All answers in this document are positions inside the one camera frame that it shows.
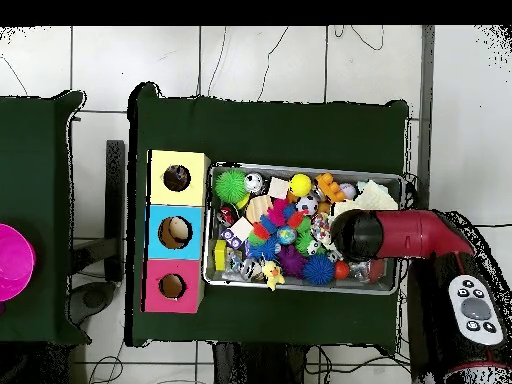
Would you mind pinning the dark green table cloth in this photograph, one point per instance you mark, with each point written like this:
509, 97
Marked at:
272, 132

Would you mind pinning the purple spiky ball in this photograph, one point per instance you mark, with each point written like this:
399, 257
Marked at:
292, 262

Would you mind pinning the cream waffle cloth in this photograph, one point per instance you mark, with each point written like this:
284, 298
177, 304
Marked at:
376, 198

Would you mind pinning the yellow plush duck toy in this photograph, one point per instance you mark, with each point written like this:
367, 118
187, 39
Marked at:
272, 275

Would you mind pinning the yellow tennis ball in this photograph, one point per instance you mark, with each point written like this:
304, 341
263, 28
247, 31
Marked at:
300, 184

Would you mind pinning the blue spiky ball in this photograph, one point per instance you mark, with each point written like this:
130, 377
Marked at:
318, 270

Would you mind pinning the magenta round disc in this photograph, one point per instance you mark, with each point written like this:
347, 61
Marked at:
14, 262

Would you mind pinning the large green spiky ball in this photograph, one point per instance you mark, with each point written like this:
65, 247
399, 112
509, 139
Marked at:
230, 186

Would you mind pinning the black upright post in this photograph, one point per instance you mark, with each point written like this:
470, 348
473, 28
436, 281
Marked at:
115, 200

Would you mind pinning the dark green side table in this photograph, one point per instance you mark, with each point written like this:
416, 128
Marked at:
32, 180

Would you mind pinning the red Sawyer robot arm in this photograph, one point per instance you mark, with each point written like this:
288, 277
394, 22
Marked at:
408, 234

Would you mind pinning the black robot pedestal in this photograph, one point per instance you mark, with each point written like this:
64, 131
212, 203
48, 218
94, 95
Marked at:
260, 366

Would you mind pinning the small soccer ball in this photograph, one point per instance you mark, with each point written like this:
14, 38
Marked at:
307, 205

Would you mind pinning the wooden box with three holes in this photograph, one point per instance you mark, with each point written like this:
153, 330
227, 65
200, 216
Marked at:
156, 240

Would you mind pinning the multicolour spiky caterpillar toy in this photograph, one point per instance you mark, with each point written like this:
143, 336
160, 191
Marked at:
276, 216

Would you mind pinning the orange plastic compartment tray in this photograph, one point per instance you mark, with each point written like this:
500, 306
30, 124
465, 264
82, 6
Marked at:
330, 188

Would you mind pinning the grey stand base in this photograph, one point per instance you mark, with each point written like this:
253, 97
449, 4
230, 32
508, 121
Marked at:
92, 298

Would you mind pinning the green spiky ball with eyes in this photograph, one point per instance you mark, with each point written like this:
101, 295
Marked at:
306, 242

